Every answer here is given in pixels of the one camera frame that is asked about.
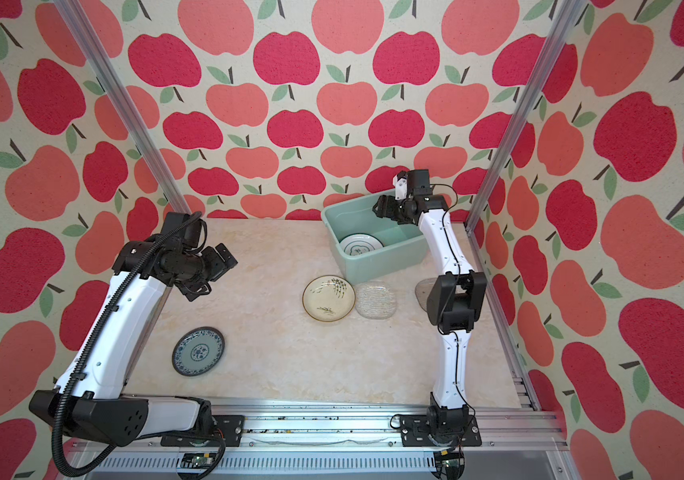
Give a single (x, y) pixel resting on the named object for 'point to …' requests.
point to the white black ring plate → (357, 244)
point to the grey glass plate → (423, 290)
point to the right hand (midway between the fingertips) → (389, 207)
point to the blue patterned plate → (198, 351)
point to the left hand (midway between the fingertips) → (230, 273)
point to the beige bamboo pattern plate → (329, 298)
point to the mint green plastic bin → (405, 245)
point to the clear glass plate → (376, 300)
